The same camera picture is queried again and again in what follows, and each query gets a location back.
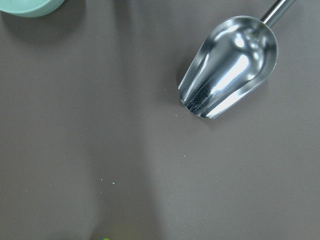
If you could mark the metal ice scoop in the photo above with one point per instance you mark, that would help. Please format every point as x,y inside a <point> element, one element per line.
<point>236,57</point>

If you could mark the mint green bowl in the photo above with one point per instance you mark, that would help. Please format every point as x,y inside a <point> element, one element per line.
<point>30,8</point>

